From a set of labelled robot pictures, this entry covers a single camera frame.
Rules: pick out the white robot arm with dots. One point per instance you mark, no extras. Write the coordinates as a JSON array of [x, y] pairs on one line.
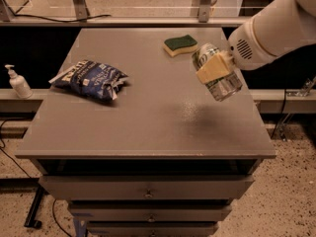
[[280, 28]]

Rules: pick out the top grey drawer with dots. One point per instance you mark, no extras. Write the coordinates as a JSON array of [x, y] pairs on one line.
[[146, 187]]

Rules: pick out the grey drawer cabinet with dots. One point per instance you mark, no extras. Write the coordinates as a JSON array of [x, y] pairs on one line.
[[163, 122]]

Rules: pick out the green yellow sponge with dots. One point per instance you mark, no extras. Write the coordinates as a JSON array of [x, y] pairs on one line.
[[179, 45]]

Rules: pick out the silver green 7up can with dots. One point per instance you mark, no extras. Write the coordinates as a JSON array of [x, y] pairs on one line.
[[221, 88]]

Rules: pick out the black floor bracket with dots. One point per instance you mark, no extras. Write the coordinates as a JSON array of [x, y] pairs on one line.
[[31, 220]]

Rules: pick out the grey drawer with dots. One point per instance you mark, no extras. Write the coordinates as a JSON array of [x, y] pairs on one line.
[[158, 229], [146, 187], [155, 212]]

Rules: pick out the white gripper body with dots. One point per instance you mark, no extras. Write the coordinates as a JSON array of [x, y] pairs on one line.
[[243, 50]]

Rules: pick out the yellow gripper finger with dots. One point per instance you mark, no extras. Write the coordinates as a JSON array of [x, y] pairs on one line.
[[219, 65]]

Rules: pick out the blue chip bag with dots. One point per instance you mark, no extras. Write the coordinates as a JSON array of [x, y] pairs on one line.
[[91, 79]]

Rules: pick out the bottom grey drawer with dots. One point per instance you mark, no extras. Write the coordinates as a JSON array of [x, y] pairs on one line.
[[158, 229]]

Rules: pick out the middle grey drawer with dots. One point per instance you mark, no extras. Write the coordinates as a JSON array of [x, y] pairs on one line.
[[155, 212]]

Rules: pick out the white pump bottle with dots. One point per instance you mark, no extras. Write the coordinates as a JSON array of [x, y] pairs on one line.
[[18, 83]]

